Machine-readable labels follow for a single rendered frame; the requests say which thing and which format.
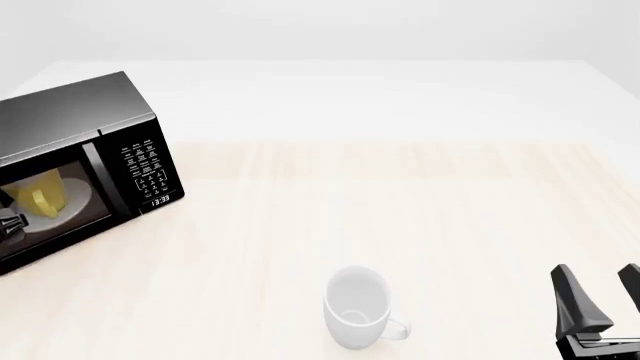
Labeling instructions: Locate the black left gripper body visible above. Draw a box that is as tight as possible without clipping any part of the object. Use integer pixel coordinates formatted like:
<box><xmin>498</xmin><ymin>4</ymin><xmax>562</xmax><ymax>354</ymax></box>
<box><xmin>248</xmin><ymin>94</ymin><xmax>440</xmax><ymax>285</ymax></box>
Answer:
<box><xmin>0</xmin><ymin>211</ymin><xmax>29</xmax><ymax>243</ymax></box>

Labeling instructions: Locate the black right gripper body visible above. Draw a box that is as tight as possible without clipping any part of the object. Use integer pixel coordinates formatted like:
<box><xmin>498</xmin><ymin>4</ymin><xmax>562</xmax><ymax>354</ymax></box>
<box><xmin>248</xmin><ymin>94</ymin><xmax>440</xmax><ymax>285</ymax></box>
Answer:
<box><xmin>555</xmin><ymin>330</ymin><xmax>640</xmax><ymax>360</ymax></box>

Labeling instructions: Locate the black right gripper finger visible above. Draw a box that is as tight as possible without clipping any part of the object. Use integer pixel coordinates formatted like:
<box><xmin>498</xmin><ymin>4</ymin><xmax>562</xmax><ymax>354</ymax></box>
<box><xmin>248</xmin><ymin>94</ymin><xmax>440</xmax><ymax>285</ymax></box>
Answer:
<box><xmin>550</xmin><ymin>263</ymin><xmax>615</xmax><ymax>341</ymax></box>
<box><xmin>616</xmin><ymin>262</ymin><xmax>640</xmax><ymax>315</ymax></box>

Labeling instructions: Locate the yellow and white mug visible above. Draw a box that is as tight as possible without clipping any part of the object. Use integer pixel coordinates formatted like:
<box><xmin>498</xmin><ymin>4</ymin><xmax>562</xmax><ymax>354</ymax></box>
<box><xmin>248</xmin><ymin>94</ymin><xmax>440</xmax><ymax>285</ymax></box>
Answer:
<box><xmin>13</xmin><ymin>168</ymin><xmax>69</xmax><ymax>221</ymax></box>

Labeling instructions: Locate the black microwave door with window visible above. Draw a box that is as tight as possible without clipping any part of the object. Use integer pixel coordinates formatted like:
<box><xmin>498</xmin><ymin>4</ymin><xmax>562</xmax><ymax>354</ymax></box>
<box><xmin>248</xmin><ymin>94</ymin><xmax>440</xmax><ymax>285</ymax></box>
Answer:
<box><xmin>0</xmin><ymin>141</ymin><xmax>134</xmax><ymax>264</ymax></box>

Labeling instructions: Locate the black microwave oven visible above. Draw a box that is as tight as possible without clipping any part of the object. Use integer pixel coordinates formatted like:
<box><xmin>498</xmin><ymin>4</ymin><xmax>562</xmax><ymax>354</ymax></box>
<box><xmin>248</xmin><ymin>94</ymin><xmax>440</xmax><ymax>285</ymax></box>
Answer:
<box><xmin>0</xmin><ymin>70</ymin><xmax>186</xmax><ymax>277</ymax></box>

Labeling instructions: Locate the white ceramic mug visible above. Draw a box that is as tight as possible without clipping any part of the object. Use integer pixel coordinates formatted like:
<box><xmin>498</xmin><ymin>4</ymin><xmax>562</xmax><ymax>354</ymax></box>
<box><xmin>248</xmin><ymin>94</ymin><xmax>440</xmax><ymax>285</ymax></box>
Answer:
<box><xmin>322</xmin><ymin>264</ymin><xmax>413</xmax><ymax>352</ymax></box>

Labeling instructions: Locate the white round turntable plate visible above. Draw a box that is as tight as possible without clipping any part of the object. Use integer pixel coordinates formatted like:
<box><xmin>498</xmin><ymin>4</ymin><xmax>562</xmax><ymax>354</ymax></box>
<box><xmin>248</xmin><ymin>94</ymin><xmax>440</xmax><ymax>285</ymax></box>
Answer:
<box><xmin>21</xmin><ymin>177</ymin><xmax>94</xmax><ymax>235</ymax></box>

